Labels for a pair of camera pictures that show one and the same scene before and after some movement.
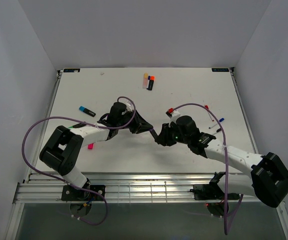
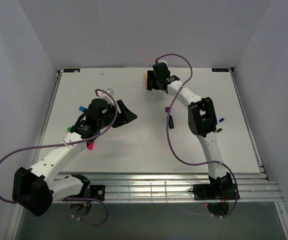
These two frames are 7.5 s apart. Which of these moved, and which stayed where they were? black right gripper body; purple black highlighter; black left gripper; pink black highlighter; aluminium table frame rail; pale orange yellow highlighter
Moved: purple black highlighter; black left gripper; black right gripper body
Stayed: aluminium table frame rail; pink black highlighter; pale orange yellow highlighter
